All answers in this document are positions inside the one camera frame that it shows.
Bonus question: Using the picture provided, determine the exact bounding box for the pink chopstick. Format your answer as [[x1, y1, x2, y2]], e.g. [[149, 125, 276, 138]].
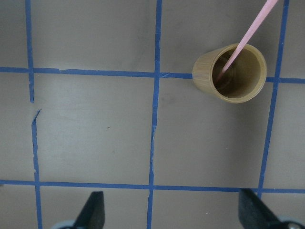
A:
[[216, 0, 278, 82]]

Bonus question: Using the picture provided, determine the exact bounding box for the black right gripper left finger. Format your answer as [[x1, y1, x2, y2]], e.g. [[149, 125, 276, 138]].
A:
[[73, 191, 105, 229]]

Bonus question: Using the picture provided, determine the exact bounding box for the bamboo cylinder cup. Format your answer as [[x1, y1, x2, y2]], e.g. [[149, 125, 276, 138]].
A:
[[192, 44, 267, 104]]

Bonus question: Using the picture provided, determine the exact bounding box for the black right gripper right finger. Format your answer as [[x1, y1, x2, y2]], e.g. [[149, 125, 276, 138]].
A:
[[238, 188, 293, 229]]

